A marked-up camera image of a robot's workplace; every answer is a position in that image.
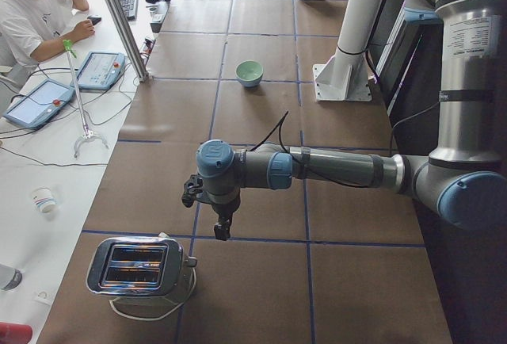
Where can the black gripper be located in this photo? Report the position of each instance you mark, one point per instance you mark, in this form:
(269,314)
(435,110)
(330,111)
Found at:
(223,211)

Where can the green bowl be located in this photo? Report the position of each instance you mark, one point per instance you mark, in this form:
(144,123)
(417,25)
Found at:
(249,66)

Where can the blue bowl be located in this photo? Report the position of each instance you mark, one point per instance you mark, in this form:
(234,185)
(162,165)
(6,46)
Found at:
(249,79)

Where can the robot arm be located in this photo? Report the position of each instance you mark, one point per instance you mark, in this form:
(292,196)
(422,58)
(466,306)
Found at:
(460,179)

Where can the silver toaster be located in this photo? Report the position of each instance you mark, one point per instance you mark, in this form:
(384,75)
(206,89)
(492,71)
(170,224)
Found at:
(142,270)

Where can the paper cup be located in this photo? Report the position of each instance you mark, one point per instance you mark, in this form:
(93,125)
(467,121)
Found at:
(43,199)

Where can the far teach pendant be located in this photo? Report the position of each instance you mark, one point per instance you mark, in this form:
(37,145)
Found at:
(100,71)

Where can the teach pendant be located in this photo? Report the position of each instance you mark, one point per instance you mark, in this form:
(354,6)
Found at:
(40,105)
(100,71)

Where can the near teach pendant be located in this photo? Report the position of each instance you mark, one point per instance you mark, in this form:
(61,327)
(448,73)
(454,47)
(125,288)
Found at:
(40,105)

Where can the grey bottle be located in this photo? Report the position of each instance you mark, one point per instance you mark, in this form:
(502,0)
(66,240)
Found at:
(10,277)

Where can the reacher grabber tool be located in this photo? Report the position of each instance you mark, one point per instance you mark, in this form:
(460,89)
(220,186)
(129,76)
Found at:
(88,134)

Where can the black computer mouse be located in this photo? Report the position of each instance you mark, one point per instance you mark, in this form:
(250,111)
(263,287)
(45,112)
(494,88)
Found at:
(94,19)

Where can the black keyboard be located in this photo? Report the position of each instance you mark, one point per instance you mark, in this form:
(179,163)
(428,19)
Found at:
(129,8)

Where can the red can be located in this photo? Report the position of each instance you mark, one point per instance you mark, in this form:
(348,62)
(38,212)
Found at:
(13,333)

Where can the person in white shirt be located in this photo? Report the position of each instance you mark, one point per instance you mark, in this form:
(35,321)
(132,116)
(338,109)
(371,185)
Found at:
(36,29)

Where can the aluminium frame post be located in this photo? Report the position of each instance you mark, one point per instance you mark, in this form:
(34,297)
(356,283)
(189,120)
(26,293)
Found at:
(122,27)

